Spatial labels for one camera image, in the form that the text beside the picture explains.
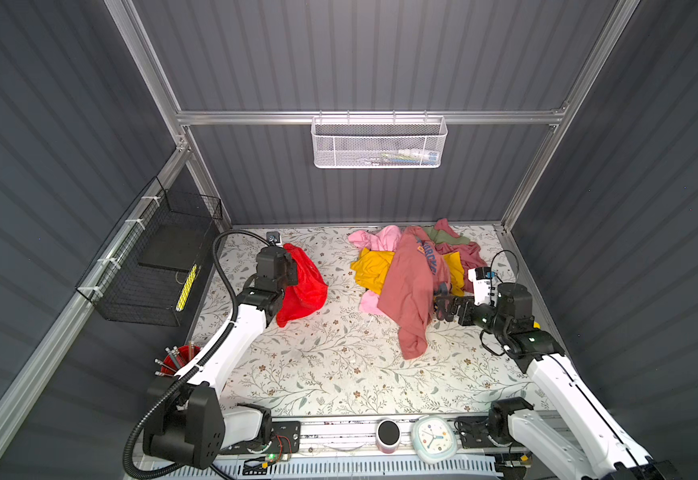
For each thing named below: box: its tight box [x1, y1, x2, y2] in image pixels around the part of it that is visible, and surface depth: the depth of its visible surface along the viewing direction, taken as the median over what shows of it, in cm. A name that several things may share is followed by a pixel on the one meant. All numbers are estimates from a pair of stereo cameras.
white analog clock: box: [412, 415, 457, 463], surface depth 72 cm
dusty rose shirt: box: [377, 227, 451, 360], surface depth 95 cm
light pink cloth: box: [348, 225, 401, 252], surface depth 110 cm
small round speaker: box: [376, 419, 402, 454], surface depth 71 cm
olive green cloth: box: [423, 226, 470, 245], surface depth 117 cm
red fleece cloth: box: [276, 244, 328, 328], surface depth 84 cm
